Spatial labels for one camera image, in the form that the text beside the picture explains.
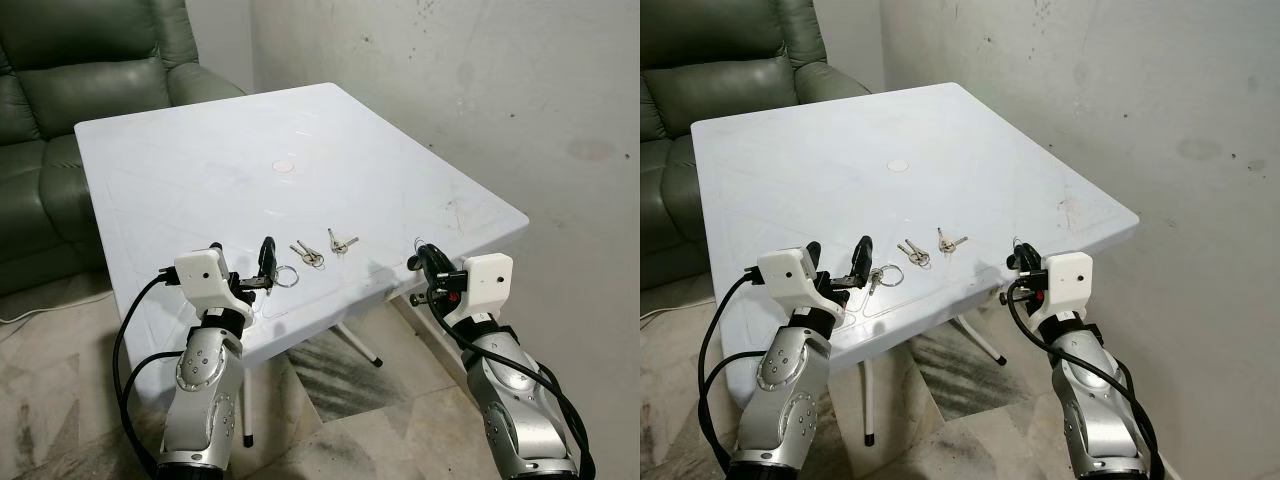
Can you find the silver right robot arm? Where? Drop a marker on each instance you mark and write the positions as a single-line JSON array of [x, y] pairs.
[[520, 410], [1095, 410]]

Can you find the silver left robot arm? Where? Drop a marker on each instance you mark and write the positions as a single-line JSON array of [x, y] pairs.
[[205, 400], [785, 400]]

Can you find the white round table cap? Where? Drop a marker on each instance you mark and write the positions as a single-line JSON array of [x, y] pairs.
[[284, 166], [898, 165]]

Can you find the white square plastic table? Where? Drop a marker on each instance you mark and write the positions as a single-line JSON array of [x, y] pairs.
[[300, 130], [900, 125]]

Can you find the dark green leather sofa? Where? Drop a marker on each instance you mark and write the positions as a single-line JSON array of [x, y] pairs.
[[720, 90], [90, 90]]

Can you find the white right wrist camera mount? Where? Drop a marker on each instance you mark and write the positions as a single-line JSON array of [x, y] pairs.
[[1068, 280], [488, 280]]

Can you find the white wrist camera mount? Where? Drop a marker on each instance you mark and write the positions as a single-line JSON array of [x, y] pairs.
[[1068, 280], [205, 272], [790, 270], [488, 280]]

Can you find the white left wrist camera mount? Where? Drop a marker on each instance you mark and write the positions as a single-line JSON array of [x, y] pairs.
[[205, 272], [790, 270]]

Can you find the white metal table leg frame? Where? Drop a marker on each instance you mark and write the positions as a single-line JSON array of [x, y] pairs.
[[870, 400], [246, 410]]

